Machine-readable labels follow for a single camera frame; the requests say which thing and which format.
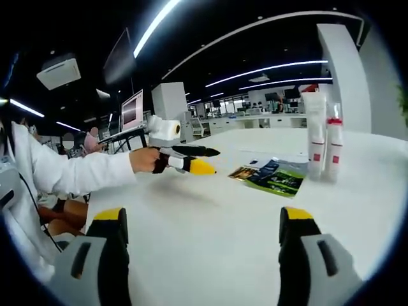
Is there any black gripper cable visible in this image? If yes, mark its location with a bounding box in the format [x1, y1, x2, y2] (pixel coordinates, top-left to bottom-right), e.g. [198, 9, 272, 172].
[18, 171, 63, 254]

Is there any wide ceiling light strip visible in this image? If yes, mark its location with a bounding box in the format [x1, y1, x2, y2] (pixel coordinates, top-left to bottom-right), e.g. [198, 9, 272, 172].
[133, 0, 182, 59]

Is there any green black skincare mask packet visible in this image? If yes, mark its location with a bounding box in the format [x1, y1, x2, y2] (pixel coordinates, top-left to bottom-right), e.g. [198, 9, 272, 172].
[244, 159, 306, 199]

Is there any ceiling air conditioner unit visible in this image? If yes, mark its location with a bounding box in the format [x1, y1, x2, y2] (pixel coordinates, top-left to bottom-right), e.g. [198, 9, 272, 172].
[36, 54, 82, 91]

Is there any gold skincare sachet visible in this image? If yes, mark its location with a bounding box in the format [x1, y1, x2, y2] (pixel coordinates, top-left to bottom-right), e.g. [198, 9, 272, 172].
[228, 165, 256, 181]

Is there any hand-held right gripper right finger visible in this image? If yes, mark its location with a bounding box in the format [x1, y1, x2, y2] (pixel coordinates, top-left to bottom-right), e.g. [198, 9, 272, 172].
[278, 206, 364, 306]

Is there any white office counter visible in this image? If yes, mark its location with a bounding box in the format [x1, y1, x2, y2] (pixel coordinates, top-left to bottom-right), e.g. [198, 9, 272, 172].
[187, 113, 310, 141]

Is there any thin ceiling light strip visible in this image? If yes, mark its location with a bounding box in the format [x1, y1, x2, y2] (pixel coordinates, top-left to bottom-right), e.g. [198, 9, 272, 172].
[205, 59, 329, 87]
[238, 77, 332, 91]

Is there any open laptop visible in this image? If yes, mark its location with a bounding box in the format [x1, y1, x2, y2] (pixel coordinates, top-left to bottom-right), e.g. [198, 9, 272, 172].
[110, 89, 146, 136]

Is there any black hanging screen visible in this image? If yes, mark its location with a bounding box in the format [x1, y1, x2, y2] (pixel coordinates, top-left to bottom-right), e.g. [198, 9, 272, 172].
[103, 27, 137, 85]

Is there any white skincare tube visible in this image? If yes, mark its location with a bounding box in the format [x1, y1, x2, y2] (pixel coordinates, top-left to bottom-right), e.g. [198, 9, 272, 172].
[301, 91, 328, 179]

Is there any green potted plant white pot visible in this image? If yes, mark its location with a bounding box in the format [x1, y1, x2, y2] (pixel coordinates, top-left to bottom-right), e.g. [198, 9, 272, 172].
[395, 84, 408, 128]

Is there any black laptop stand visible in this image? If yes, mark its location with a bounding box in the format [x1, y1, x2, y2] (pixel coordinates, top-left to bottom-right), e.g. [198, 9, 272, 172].
[98, 129, 150, 152]

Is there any white skincare bottle red collar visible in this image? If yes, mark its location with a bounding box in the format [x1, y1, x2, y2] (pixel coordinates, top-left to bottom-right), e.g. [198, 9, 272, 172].
[326, 102, 344, 150]

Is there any white chest-worn device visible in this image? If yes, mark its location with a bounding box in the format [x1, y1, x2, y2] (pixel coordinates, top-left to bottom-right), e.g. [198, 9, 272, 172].
[0, 157, 25, 221]

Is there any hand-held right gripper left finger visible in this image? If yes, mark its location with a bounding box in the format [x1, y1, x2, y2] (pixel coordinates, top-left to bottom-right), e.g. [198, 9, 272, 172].
[50, 207, 131, 306]

